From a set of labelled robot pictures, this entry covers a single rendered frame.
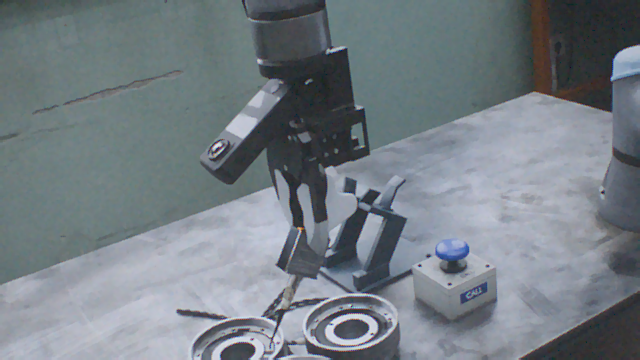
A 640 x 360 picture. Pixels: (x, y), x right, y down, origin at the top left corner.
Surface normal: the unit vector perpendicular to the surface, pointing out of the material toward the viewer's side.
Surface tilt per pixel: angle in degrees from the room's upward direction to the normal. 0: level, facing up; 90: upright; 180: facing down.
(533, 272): 0
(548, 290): 0
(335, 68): 90
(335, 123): 90
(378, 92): 90
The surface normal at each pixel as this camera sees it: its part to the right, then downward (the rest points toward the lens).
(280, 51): -0.22, 0.43
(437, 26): 0.49, 0.29
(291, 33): 0.08, 0.40
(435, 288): -0.86, 0.32
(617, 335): -0.14, -0.90
